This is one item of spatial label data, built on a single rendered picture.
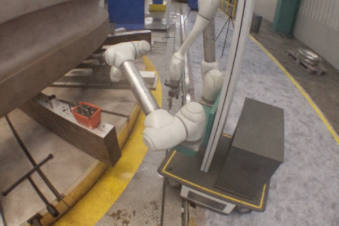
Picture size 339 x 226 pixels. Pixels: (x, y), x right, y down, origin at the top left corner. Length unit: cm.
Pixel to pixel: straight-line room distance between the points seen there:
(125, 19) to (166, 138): 579
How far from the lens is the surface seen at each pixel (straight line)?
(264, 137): 125
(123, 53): 121
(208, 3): 128
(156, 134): 96
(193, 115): 103
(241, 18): 90
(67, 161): 179
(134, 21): 646
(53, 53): 175
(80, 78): 268
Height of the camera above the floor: 165
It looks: 36 degrees down
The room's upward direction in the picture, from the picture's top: 3 degrees clockwise
